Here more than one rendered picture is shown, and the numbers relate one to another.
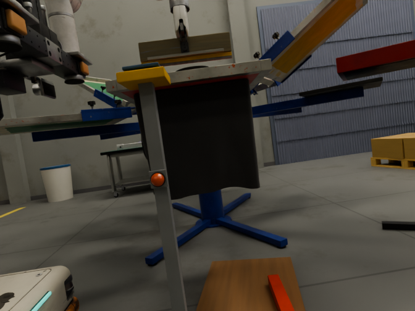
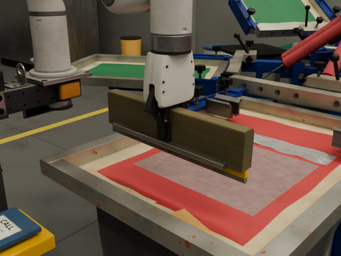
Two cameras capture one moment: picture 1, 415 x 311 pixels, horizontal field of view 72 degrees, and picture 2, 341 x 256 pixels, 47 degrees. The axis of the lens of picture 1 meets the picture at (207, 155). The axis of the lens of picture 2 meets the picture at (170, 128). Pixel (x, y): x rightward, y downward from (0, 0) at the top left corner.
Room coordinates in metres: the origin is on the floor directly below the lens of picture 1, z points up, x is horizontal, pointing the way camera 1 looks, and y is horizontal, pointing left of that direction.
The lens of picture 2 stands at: (0.61, -0.46, 1.37)
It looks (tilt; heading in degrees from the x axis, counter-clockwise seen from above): 20 degrees down; 43
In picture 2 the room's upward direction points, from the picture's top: straight up
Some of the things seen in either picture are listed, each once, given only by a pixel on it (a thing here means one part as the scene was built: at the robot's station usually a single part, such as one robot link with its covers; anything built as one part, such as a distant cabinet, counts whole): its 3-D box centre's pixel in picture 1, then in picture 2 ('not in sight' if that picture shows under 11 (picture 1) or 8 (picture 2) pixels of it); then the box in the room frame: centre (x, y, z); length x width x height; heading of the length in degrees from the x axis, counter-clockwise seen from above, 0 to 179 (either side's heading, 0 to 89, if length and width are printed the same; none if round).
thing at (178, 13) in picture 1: (181, 21); (170, 74); (1.14, 0.03, 1.21); 0.10 x 0.08 x 0.11; 0
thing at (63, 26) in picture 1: (61, 39); (47, 43); (1.17, 0.52, 1.21); 0.16 x 0.13 x 0.15; 93
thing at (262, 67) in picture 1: (193, 92); (241, 151); (1.40, 0.03, 0.97); 0.79 x 0.58 x 0.04; 0
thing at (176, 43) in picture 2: (179, 6); (173, 40); (1.15, 0.03, 1.27); 0.09 x 0.07 x 0.03; 0
